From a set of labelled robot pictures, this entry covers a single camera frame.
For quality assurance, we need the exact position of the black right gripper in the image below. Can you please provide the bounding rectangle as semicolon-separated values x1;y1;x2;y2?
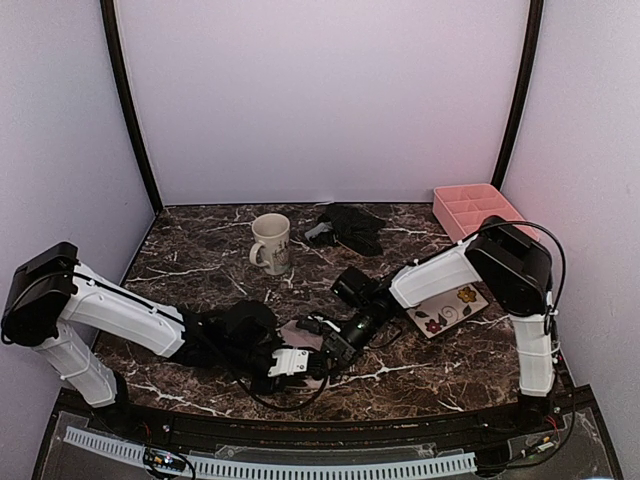
315;304;384;379

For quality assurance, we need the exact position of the pink and white underwear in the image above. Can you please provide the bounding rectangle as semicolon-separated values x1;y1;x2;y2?
278;321;328;390

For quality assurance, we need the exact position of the black striped underwear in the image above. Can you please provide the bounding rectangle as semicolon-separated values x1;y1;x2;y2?
304;203;386;257

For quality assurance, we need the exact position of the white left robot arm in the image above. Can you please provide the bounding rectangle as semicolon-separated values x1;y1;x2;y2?
1;242;314;436

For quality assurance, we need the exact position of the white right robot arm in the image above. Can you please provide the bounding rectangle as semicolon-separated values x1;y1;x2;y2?
322;215;567;434

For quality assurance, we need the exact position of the floral patterned square coaster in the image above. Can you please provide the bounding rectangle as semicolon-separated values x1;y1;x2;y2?
406;284;489;340

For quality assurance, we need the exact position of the cream ceramic mug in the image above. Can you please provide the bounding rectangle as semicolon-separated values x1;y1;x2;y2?
249;213;291;276

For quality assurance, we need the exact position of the pink divided organizer tray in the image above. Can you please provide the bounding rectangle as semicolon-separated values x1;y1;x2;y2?
433;183;524;242

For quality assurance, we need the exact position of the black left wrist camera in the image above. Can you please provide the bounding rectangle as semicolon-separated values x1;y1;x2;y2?
219;300;279;356

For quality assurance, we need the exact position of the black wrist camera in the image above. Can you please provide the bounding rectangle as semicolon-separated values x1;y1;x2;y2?
219;300;279;356
330;266;378;308

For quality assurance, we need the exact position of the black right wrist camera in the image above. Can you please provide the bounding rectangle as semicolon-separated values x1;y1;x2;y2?
330;266;378;308

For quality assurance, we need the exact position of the black table edge rail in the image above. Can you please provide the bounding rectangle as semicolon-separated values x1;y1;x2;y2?
49;387;596;451

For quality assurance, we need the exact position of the white slotted cable duct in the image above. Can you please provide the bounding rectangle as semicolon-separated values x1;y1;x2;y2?
63;427;477;479

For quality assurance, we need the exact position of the left circuit board with wires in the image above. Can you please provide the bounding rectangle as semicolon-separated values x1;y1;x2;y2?
138;421;197;480

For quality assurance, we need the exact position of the circuit board with wires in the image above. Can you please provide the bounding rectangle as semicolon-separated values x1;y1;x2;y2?
138;421;197;480
507;411;576;468

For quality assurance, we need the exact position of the right circuit board with wires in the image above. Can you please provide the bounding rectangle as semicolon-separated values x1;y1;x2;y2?
507;411;576;468

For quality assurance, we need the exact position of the black right frame post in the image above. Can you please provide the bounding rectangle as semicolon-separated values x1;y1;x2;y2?
491;0;545;190

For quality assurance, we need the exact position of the black frame post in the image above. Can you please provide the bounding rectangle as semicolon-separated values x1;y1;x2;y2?
491;0;545;190
100;0;164;215

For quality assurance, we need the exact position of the black left frame post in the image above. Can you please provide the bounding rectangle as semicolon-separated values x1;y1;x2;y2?
100;0;164;215

